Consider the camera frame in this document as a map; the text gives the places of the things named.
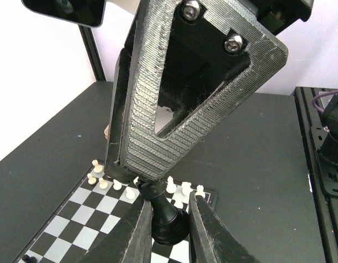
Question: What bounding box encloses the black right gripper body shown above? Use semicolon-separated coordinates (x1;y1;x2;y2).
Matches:
157;1;314;115

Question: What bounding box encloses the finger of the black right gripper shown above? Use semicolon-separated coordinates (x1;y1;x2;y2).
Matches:
104;48;134;184
122;1;288;181

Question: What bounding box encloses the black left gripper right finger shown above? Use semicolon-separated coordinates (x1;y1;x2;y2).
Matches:
189;192;259;263

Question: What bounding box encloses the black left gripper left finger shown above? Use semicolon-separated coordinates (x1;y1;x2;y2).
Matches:
79;196;152;262

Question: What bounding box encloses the black chess rook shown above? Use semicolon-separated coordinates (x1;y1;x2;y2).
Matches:
136;179;190;245

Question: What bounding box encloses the white chess piece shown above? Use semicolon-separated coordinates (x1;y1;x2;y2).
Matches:
113;179;122;191
181;181;192;197
92;159;103;174
87;173;97;185
195;185;206;198
99;178;108;190
166;176;177;194
126;187;136;200

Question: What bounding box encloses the black chess piece on board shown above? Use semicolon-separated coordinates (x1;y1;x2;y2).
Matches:
21;254;37;263

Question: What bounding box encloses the black and white chessboard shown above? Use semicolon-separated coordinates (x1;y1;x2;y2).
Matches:
14;160;219;263

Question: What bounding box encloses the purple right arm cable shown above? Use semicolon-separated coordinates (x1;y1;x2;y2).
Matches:
313;92;338;113

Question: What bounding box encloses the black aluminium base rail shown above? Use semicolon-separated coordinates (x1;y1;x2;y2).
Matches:
294;87;338;262

